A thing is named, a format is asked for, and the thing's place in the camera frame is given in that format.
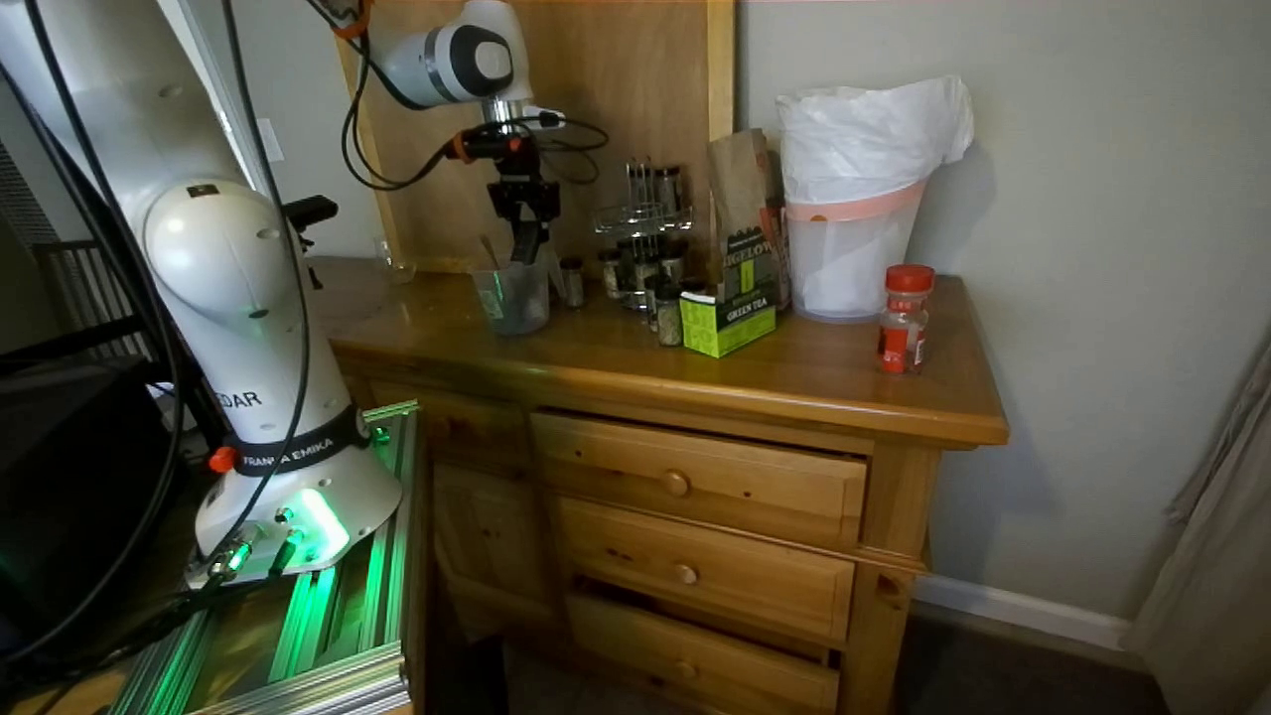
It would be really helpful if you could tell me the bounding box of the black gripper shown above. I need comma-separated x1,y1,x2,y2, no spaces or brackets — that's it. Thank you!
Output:
487,127,560,262

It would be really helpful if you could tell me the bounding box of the red capped spice jar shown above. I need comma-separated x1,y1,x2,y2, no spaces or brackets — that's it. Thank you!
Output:
877,262,936,374

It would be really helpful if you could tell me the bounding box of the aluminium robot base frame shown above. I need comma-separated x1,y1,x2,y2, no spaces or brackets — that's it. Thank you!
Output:
104,399,425,715

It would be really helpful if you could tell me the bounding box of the green and black box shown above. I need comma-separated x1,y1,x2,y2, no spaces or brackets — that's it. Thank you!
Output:
678,289,779,358

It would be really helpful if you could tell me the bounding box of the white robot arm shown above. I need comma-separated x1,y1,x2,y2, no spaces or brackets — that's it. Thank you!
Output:
0,0,403,582

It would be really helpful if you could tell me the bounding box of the beige curtain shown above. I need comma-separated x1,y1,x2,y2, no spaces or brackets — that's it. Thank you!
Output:
1128,338,1271,715

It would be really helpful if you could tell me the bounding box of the small metal shaker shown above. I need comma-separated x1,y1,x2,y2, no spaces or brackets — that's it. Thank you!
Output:
555,257,585,310

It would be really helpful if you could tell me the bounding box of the wooden dresser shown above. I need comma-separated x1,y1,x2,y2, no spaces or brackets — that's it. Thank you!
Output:
315,257,1010,715

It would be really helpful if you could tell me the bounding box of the wooden board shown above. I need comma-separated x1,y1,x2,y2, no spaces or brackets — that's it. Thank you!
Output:
325,0,740,274

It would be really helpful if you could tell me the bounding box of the brown paper bag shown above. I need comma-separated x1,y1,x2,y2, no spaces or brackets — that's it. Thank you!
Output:
707,130,788,306

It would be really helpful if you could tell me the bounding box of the white lined trash bin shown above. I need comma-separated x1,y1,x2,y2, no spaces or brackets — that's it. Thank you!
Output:
779,76,975,322

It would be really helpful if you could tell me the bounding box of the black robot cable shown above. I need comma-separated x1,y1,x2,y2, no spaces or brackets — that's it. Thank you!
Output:
309,0,613,196

